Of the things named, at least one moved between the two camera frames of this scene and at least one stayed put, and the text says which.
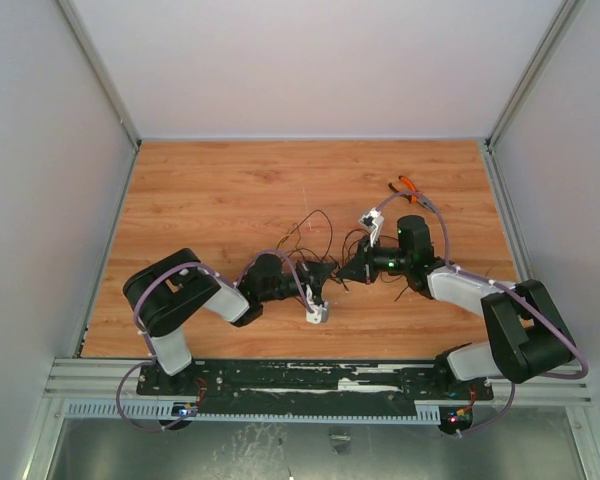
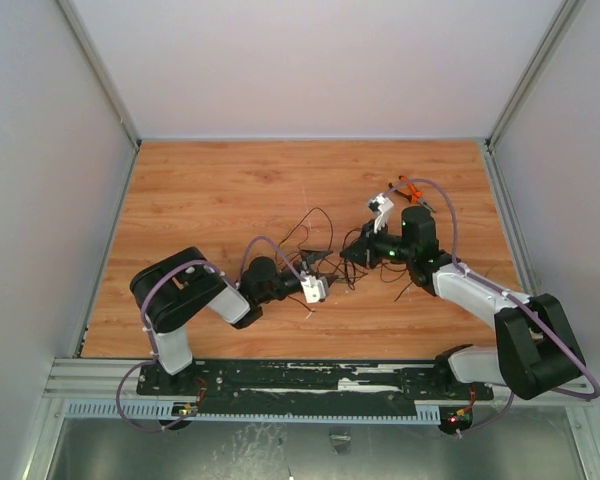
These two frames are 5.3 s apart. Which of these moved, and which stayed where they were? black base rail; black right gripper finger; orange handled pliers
Moved: black right gripper finger
Stayed: black base rail; orange handled pliers
